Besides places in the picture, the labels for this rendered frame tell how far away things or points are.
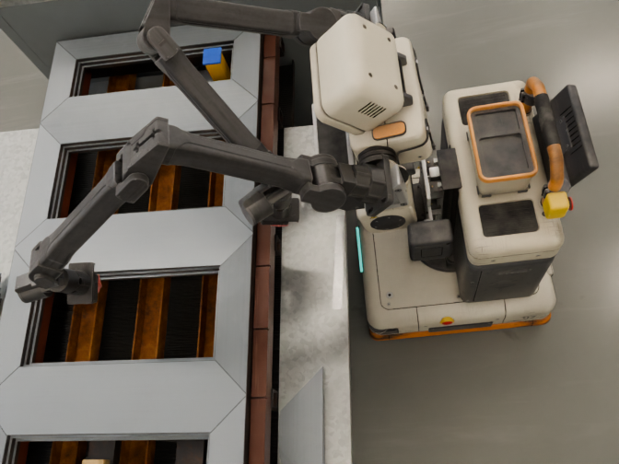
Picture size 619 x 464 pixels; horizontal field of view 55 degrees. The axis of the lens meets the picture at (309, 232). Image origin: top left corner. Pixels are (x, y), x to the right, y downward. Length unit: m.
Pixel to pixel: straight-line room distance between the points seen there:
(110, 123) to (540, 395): 1.78
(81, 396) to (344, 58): 1.10
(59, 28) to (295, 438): 1.59
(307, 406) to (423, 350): 0.84
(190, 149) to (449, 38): 2.11
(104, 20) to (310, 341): 1.30
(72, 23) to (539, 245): 1.68
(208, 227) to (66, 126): 0.64
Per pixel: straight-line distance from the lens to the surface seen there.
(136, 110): 2.05
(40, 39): 2.45
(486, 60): 3.00
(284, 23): 1.46
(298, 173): 1.22
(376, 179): 1.29
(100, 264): 1.84
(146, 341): 1.91
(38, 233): 1.99
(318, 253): 1.83
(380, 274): 2.20
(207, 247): 1.72
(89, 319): 2.01
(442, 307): 2.17
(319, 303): 1.78
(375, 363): 2.41
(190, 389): 1.63
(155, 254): 1.78
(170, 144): 1.13
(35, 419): 1.82
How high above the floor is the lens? 2.37
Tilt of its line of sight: 65 degrees down
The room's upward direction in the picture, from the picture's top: 25 degrees counter-clockwise
